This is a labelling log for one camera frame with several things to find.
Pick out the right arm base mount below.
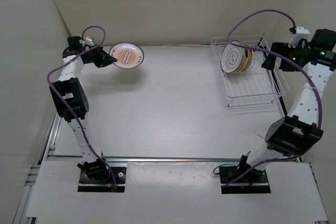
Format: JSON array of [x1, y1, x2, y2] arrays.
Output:
[[213, 164, 271, 195]]

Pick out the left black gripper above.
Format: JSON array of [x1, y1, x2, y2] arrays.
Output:
[[85, 44, 117, 68]]

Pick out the white front board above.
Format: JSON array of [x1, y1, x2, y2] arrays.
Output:
[[26, 161, 328, 223]]

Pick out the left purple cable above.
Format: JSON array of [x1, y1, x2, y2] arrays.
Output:
[[46, 26, 118, 193]]

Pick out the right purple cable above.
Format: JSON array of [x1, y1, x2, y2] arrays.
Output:
[[222, 9, 323, 190]]

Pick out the purple cable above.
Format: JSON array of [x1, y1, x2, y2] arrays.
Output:
[[222, 9, 323, 190], [46, 26, 118, 193]]

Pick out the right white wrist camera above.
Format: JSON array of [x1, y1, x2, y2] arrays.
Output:
[[288, 27, 310, 48]]

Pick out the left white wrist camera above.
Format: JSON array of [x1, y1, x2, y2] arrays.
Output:
[[85, 36, 96, 47]]

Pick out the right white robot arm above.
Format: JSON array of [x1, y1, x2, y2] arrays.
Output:
[[236, 27, 335, 182]]

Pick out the cream plate with red seal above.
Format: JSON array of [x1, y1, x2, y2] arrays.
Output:
[[247, 44, 254, 70]]

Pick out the orange sunburst plate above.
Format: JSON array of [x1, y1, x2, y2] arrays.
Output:
[[109, 42, 144, 69]]

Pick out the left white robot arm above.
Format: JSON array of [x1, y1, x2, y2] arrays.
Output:
[[50, 36, 117, 182]]

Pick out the white wire dish rack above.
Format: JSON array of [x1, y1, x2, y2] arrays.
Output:
[[211, 37, 290, 107]]

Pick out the cream plate with dark mark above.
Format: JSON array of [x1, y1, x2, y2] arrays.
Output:
[[240, 48, 249, 72]]

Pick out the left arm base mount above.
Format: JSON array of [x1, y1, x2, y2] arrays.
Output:
[[77, 165, 127, 193]]

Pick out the aluminium frame rail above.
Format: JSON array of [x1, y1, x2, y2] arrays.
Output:
[[44, 155, 239, 163]]

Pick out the white green-rimmed plate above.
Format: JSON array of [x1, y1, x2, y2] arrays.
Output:
[[220, 40, 245, 74]]

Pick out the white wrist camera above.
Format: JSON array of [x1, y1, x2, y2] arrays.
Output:
[[288, 27, 310, 48], [85, 36, 96, 47]]

